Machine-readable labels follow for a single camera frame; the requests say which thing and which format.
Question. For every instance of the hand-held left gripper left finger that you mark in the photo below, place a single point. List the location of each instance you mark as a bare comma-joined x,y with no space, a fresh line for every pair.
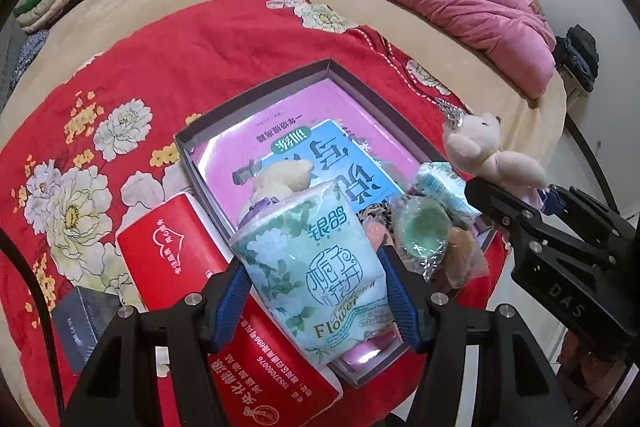
230,302

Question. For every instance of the cream plush bear purple dress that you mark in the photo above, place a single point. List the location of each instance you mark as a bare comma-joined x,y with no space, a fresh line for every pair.
285,177

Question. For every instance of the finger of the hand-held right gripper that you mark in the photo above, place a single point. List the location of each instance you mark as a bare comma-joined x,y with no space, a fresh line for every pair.
552,202
500,204

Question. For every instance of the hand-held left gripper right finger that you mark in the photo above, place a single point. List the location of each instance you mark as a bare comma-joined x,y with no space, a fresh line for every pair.
400,297

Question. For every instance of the purple shallow box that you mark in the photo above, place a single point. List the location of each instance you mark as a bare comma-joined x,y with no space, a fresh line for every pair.
300,77

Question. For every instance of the brown puff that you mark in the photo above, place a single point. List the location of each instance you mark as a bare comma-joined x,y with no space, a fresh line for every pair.
465,252

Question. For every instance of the floral tissue pack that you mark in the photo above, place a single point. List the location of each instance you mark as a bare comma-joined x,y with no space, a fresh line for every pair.
440,184
310,267

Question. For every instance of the dark bag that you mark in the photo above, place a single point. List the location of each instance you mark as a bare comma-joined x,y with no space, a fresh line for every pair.
577,52

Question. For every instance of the small cream plush bear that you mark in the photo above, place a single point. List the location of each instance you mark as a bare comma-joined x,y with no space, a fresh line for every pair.
480,142

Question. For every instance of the dark blue box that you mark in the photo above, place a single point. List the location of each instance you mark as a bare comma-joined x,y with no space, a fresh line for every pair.
85,322

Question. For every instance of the red floral blanket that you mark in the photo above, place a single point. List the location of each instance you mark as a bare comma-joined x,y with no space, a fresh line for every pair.
150,47

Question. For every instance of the blue patterned cloth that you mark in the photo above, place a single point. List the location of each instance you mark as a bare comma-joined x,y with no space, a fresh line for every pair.
27,52

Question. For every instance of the red tissue box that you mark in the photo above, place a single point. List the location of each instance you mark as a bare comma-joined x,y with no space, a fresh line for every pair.
170,247

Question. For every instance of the leopard print plush toy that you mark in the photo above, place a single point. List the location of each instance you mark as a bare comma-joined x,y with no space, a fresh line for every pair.
377,213

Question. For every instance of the pink book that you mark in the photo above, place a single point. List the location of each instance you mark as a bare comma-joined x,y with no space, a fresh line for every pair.
310,107

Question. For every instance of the green puff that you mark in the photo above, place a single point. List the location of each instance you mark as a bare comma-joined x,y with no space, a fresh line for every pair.
420,222

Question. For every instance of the person's right forearm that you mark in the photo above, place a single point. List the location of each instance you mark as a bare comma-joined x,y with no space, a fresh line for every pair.
590,382

